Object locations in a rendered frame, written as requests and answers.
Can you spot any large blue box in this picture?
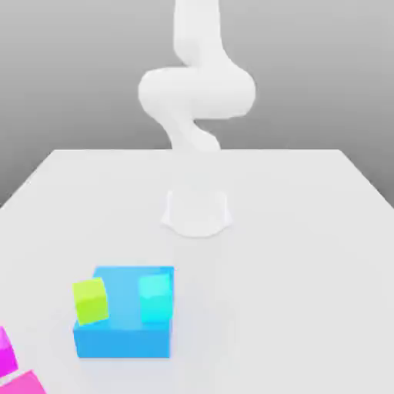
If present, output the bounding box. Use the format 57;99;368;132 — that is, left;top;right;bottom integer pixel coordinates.
72;265;175;359

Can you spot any large pink box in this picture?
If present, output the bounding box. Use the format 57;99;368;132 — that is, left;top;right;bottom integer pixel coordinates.
0;369;48;394

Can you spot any small magenta cube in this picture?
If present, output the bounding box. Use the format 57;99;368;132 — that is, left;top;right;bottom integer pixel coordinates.
0;326;18;379

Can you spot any small cyan cube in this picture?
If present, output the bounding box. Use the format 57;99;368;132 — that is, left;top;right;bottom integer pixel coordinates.
138;273;172;324

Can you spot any small lime green cube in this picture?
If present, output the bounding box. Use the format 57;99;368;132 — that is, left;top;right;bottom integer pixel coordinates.
72;277;110;326

